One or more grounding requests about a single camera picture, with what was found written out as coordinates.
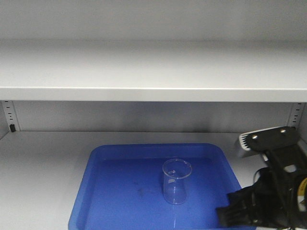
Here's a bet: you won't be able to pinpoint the small glass beaker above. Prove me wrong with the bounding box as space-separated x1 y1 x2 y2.
162 158 192 205

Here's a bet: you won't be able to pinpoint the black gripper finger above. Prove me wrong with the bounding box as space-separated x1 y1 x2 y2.
216 186 264 227

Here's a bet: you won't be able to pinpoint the grey cabinet shelf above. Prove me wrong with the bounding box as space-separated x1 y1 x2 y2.
0 40 307 103

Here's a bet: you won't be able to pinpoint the blue plastic tray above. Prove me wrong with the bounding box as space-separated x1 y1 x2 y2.
68 144 241 230

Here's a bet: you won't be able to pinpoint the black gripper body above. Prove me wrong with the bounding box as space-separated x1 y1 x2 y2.
250 142 307 229

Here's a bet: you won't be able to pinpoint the left black shelf clip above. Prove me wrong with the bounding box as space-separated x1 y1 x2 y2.
9 124 16 132

